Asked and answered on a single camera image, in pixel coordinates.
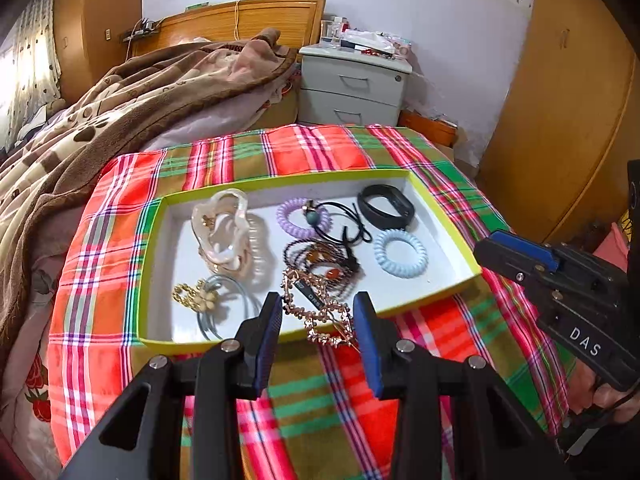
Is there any black elastic with teal bead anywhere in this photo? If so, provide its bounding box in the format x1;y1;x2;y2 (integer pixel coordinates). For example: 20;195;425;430
302;200;373;248

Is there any person's right hand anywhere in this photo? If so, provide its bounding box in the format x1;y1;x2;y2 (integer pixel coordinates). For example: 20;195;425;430
591;386;640;423

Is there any plaid cloth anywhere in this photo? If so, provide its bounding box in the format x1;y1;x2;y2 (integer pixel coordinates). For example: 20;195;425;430
47;125;576;480

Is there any light blue spiral hair tie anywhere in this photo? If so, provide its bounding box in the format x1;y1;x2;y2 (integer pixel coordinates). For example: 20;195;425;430
372;230;427;279

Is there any dark beaded bracelet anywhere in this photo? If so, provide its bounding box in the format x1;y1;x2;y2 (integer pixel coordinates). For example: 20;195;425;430
282;240;363;296

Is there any glass cup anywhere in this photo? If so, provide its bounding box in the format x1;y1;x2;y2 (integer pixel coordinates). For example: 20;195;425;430
320;17;343;47

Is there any power strip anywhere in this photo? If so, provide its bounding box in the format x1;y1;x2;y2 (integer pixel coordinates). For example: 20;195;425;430
122;20;162;41

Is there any grey nightstand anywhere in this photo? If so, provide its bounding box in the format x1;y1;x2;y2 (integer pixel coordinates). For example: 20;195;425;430
298;42;413;128

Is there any pink cloth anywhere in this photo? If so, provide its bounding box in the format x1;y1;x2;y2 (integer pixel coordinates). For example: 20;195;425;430
595;220;632;262

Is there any clear hair claw clip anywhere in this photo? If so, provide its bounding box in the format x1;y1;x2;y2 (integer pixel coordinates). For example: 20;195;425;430
191;188;253;281

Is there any wooden headboard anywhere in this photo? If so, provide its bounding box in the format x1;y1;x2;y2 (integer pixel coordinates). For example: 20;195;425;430
125;0;326;58

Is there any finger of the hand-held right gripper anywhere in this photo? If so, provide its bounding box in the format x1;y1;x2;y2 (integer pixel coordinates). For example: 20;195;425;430
474;240;551;289
487;230;559;272

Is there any patterned curtain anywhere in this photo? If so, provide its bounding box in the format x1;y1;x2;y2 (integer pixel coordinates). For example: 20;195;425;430
0;0;63;151

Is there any yellow-green cardboard box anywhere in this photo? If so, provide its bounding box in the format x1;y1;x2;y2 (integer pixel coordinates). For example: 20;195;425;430
136;169;483;358

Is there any rhinestone hair clip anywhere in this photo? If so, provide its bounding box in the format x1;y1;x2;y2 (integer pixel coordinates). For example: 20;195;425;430
280;267;361;348

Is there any blue elastic with cream flower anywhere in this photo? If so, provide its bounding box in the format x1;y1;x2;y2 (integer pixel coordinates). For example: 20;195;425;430
192;275;266;341

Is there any clutter of small things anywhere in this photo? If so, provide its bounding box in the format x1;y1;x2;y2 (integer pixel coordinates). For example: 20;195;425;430
342;27;413;58

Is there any orange box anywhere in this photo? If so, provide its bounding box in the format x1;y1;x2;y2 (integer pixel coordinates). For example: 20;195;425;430
400;110;458;148

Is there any large wooden wardrobe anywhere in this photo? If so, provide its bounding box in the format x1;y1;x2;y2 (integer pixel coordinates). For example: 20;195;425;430
477;0;640;246

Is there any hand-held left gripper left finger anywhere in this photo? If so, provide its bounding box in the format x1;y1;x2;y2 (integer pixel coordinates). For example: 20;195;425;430
57;292;284;480

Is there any black wristband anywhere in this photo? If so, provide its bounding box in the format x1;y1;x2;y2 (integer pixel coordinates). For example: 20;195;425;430
357;185;416;231

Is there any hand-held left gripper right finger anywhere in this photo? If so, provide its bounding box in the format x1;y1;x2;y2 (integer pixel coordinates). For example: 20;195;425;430
352;291;576;480

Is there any narrow wooden cabinet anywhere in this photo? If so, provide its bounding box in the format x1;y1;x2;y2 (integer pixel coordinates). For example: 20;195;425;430
52;0;146;106

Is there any gold chain bracelet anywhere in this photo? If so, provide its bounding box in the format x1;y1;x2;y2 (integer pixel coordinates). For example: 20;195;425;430
172;282;200;312

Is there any purple spiral hair tie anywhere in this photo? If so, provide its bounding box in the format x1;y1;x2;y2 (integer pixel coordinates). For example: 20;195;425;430
276;199;331;237

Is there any brown patterned blanket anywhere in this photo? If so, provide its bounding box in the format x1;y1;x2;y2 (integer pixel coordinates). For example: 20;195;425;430
0;27;301;361

